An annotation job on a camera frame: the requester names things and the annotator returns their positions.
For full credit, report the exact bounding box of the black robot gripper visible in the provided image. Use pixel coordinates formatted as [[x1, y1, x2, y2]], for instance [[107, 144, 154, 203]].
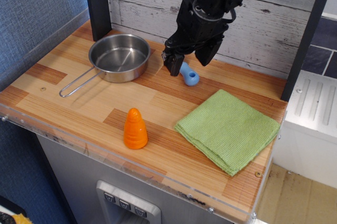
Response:
[[163, 0, 229, 76]]

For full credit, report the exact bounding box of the blue and grey toy spoon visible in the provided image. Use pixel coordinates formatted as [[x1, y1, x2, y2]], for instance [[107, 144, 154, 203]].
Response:
[[180, 62, 200, 86]]

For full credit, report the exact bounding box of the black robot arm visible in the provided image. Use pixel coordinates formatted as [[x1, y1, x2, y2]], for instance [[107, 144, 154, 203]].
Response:
[[162, 0, 243, 76]]

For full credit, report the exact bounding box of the green folded cloth napkin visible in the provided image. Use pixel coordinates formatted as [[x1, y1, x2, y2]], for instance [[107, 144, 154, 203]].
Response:
[[175, 90, 280, 176]]

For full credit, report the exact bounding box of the small steel saucepan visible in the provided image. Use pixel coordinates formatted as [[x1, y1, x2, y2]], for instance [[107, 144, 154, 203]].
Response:
[[59, 34, 151, 98]]

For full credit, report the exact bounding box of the orange toy carrot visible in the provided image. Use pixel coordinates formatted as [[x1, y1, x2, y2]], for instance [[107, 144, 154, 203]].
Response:
[[124, 108, 148, 149]]

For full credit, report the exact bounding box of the clear acrylic edge guard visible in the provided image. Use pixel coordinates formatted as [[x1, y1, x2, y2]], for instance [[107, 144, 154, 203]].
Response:
[[0, 102, 288, 224]]

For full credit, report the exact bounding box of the white ribbed box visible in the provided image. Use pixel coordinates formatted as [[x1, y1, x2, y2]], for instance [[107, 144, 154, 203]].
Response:
[[273, 71, 336, 188]]

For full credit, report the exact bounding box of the grey toy kitchen cabinet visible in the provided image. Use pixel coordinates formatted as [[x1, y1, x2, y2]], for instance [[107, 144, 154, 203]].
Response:
[[37, 136, 228, 223]]

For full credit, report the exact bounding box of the silver dispenser button panel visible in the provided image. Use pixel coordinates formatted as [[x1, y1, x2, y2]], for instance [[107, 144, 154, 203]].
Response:
[[96, 180, 162, 223]]

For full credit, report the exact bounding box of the yellow and black object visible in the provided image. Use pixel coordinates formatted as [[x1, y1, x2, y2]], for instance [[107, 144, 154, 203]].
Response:
[[1, 206, 33, 224]]

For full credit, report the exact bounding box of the left dark frame post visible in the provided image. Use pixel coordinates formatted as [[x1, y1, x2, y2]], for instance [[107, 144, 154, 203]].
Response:
[[87, 0, 112, 41]]

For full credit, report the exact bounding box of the dark frame post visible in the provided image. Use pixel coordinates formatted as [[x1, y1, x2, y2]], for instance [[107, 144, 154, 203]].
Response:
[[87, 0, 112, 41], [281, 0, 327, 102]]

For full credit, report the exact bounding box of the right dark frame post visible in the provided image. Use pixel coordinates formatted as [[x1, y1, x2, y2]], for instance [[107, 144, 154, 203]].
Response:
[[281, 0, 327, 102]]

